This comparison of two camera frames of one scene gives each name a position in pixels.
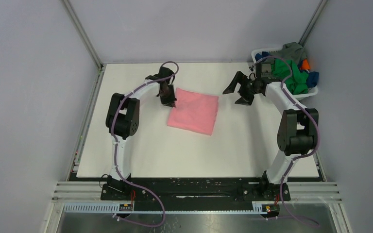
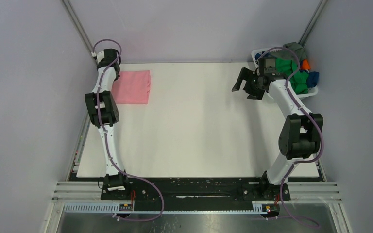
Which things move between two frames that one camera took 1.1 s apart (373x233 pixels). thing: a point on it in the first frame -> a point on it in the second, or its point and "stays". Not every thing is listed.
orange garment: x=305 y=65 stays
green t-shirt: x=297 y=83 stays
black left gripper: x=169 y=101 -> x=117 y=75
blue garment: x=312 y=80 stays
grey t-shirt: x=292 y=51 stays
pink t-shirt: x=194 y=111 -> x=132 y=87
